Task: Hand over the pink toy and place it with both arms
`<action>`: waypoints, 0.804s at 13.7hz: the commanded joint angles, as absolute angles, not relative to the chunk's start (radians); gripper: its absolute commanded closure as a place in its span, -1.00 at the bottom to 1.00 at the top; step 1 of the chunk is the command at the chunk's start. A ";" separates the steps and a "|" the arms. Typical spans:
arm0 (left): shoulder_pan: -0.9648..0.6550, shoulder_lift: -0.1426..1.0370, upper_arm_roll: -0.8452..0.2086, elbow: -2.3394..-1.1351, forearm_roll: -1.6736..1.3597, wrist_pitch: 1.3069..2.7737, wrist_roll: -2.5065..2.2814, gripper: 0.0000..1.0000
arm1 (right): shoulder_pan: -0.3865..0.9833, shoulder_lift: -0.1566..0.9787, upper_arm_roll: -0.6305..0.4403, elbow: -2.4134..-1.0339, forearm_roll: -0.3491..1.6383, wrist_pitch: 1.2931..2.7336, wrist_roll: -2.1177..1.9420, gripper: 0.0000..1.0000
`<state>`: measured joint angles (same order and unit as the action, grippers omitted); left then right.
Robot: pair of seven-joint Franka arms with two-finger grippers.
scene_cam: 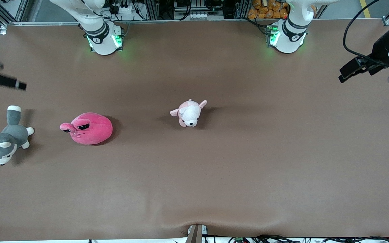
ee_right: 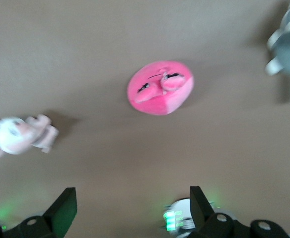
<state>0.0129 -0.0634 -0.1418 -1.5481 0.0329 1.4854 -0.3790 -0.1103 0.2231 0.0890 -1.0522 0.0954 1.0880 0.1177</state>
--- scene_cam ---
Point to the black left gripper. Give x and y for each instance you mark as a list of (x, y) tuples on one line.
[(380, 54)]

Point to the pink round plush toy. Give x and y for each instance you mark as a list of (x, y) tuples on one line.
[(93, 130)]

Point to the grey white husky plush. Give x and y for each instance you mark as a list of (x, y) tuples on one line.
[(10, 138)]

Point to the orange snack packets pile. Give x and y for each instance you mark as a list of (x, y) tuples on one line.
[(265, 10)]

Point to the white power strip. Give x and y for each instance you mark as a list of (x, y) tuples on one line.
[(125, 8)]

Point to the white pink plush puppy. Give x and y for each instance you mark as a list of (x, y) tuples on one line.
[(189, 114)]

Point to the brown table mat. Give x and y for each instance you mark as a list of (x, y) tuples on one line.
[(194, 185)]

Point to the aluminium table edge rail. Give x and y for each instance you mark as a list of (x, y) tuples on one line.
[(181, 22)]

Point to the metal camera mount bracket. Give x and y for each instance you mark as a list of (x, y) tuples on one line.
[(196, 234)]

